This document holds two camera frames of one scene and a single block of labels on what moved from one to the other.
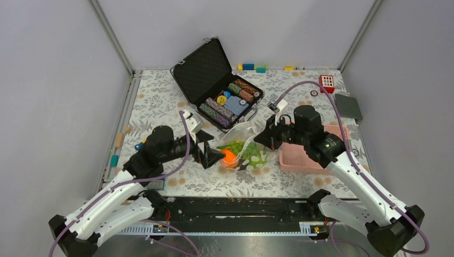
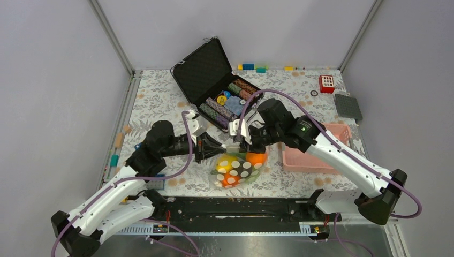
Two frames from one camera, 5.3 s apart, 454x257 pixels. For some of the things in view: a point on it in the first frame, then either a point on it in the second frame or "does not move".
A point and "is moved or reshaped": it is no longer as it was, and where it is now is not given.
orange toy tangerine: x=231 y=160 to x=256 y=158
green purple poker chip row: x=221 y=119 does not move
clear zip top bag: x=243 y=154 is moved or reshaped
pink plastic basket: x=294 y=157 does not move
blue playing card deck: x=233 y=104 does not move
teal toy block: x=114 y=160 does not move
